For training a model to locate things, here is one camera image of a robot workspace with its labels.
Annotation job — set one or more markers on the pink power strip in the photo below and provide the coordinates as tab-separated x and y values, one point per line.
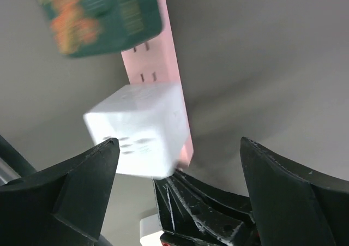
155	60

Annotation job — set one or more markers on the white cube plug adapter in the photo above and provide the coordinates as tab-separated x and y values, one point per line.
150	123

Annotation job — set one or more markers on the green cube plug adapter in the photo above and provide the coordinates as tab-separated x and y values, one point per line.
84	28

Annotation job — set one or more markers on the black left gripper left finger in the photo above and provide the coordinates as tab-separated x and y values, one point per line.
64	204

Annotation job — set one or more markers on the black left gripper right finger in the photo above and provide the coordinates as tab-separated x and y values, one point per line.
293	204

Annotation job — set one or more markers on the white power strip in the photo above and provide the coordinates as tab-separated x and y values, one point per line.
150	231

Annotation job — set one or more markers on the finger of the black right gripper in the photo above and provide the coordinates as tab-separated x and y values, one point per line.
178	199
225	216

